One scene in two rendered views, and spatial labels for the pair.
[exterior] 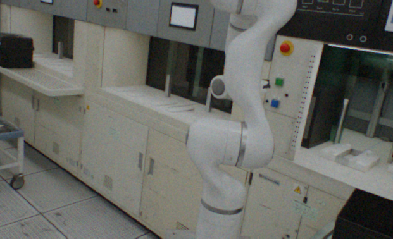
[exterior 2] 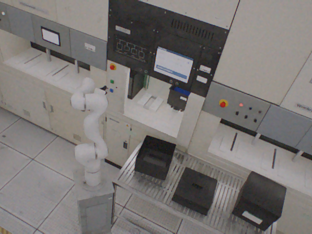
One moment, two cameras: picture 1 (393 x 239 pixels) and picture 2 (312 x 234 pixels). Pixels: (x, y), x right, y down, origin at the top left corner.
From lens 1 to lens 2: 1.20 m
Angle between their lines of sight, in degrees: 34
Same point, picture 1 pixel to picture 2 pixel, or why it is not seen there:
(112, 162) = (26, 104)
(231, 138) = (91, 154)
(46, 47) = not seen: outside the picture
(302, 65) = (121, 75)
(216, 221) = (91, 175)
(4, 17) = not seen: outside the picture
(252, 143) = (100, 154)
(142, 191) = (49, 119)
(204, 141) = (81, 158)
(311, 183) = (132, 123)
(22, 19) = not seen: outside the picture
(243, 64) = (91, 130)
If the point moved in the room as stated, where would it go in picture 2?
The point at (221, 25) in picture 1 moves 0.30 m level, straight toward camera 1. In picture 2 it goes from (76, 47) to (76, 67)
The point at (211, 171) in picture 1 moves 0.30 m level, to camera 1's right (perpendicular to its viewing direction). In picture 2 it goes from (86, 164) to (128, 159)
